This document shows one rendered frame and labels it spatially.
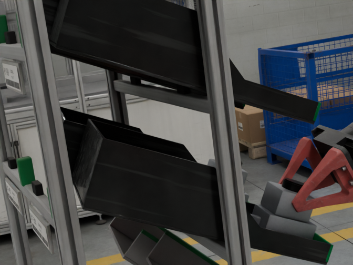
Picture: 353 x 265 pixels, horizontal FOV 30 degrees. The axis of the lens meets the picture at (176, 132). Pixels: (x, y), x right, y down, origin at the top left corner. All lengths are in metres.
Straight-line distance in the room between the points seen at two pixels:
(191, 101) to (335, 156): 0.17
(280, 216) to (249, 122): 4.99
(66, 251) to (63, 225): 0.02
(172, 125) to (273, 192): 3.92
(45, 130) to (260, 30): 9.20
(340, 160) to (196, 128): 4.00
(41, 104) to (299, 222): 0.34
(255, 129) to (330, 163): 5.03
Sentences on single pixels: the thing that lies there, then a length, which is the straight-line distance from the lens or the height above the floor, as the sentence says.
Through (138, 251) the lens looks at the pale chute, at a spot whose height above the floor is 1.19.
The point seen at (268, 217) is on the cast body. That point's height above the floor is 1.24.
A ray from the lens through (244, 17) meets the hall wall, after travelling 9.63.
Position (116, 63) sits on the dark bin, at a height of 1.44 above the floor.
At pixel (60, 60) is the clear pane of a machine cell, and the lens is 4.46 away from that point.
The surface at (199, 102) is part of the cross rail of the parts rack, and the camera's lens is 0.68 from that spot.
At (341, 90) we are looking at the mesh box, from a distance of 4.94.
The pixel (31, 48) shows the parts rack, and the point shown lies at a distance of 0.57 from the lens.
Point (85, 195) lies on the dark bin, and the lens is 0.66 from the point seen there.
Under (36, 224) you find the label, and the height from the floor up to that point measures 1.28.
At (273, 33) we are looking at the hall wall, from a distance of 9.82.
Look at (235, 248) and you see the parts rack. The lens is 0.68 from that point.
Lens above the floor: 1.50
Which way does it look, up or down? 12 degrees down
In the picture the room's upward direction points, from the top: 8 degrees counter-clockwise
